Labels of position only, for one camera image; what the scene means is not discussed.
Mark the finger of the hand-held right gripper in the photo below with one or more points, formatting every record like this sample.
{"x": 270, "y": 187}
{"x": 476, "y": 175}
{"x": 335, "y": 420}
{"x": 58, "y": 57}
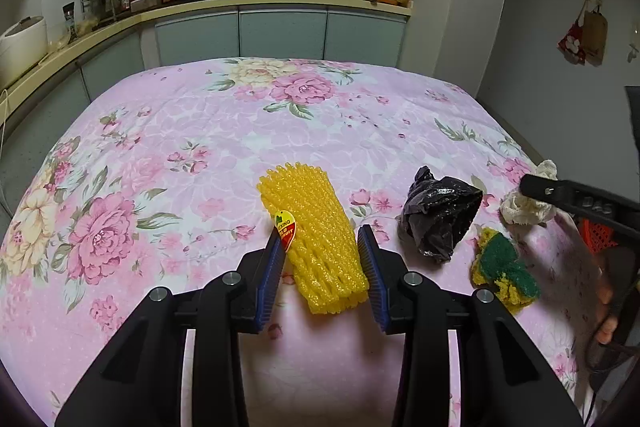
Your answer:
{"x": 570, "y": 197}

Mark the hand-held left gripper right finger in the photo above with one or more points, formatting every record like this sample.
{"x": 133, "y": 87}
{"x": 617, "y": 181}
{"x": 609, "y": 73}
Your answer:
{"x": 372, "y": 287}

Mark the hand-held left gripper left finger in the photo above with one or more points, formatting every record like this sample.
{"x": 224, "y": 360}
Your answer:
{"x": 272, "y": 277}

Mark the white cloth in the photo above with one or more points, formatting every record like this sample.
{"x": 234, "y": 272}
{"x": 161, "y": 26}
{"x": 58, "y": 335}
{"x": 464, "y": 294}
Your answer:
{"x": 525, "y": 209}

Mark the yellow foam fruit net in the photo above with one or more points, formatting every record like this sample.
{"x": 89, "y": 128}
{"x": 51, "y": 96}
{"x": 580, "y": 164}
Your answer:
{"x": 320, "y": 227}

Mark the green and yellow sponge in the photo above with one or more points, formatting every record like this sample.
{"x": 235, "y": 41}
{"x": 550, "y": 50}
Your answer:
{"x": 500, "y": 257}

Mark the black plastic bag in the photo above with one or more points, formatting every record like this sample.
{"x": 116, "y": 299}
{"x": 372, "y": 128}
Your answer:
{"x": 440, "y": 217}

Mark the person's right hand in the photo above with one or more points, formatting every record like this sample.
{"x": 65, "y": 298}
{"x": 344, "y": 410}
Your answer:
{"x": 607, "y": 302}

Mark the red plastic basket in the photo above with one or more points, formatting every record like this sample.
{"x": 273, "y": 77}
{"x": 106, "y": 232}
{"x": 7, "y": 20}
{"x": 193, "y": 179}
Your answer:
{"x": 595, "y": 237}

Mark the red hanging bag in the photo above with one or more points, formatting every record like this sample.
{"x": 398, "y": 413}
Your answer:
{"x": 572, "y": 44}

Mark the brown paper hanging bag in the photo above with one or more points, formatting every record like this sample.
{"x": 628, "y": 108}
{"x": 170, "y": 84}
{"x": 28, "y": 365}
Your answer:
{"x": 595, "y": 37}

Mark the pink floral blanket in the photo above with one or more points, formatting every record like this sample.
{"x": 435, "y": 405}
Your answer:
{"x": 175, "y": 147}

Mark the kitchen counter with cabinets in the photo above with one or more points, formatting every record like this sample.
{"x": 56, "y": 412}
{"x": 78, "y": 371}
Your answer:
{"x": 280, "y": 32}

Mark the black seasoning bottle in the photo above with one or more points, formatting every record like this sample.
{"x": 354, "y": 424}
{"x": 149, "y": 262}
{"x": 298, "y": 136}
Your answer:
{"x": 70, "y": 24}

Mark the white rice cooker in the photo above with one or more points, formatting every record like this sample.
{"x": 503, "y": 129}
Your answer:
{"x": 22, "y": 52}

